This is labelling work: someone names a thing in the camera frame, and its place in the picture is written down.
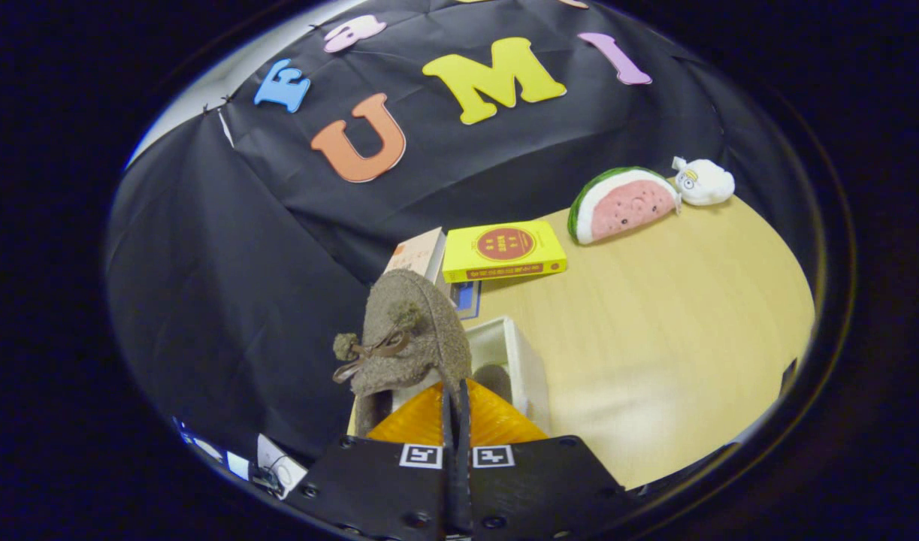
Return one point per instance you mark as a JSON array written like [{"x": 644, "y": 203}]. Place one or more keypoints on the lit display screen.
[{"x": 207, "y": 451}]

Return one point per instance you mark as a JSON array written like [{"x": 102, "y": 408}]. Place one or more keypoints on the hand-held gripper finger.
[
  {"x": 464, "y": 481},
  {"x": 449, "y": 481}
]

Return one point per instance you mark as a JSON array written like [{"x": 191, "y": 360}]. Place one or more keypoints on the yellow book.
[{"x": 549, "y": 252}]

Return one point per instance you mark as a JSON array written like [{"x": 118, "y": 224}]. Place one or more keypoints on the white plush toy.
[{"x": 707, "y": 184}]

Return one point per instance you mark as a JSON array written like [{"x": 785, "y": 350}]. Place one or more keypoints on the watermelon slice plush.
[{"x": 624, "y": 210}]

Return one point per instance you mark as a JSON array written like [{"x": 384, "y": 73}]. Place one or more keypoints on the blue book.
[{"x": 467, "y": 297}]

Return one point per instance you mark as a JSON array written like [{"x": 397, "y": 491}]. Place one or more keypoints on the white storage box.
[{"x": 530, "y": 376}]

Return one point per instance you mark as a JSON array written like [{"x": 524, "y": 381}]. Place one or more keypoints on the beige book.
[{"x": 421, "y": 252}]

